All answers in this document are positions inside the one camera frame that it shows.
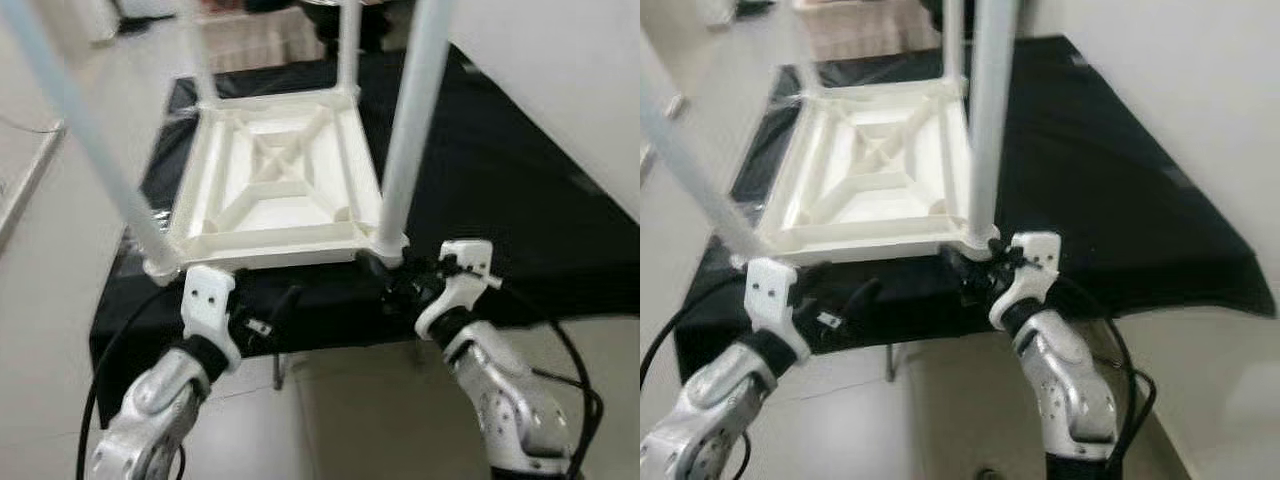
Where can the white plastic table leg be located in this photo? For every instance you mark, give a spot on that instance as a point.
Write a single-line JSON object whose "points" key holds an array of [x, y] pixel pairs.
{"points": [[90, 140], [805, 70], [992, 110], [348, 40], [700, 180], [415, 110], [200, 50], [955, 40]]}

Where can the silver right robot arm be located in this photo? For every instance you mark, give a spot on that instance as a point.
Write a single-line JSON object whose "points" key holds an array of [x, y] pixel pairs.
{"points": [[510, 400], [1070, 390]]}

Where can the beige cloth covered table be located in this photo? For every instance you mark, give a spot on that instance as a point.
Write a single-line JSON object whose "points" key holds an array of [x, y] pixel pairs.
{"points": [[870, 30], [255, 40]]}

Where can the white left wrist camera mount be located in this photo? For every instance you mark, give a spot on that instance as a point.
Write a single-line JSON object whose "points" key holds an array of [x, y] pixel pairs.
{"points": [[770, 290], [208, 295]]}

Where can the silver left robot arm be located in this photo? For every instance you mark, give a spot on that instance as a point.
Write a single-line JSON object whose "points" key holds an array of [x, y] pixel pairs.
{"points": [[150, 410], [710, 400]]}

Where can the clear shiny adhesive tape strip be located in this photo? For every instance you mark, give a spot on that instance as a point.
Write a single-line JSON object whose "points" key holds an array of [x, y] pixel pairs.
{"points": [[185, 115]]}

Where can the white plastic table top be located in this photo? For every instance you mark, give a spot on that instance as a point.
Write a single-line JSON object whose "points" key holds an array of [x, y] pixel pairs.
{"points": [[860, 240], [270, 245]]}

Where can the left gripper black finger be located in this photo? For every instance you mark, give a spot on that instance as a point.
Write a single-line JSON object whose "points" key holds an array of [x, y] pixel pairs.
{"points": [[865, 300], [287, 307]]}

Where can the black tablecloth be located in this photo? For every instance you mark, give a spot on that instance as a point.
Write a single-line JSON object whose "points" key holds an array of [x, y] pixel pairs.
{"points": [[1100, 180], [500, 180]]}

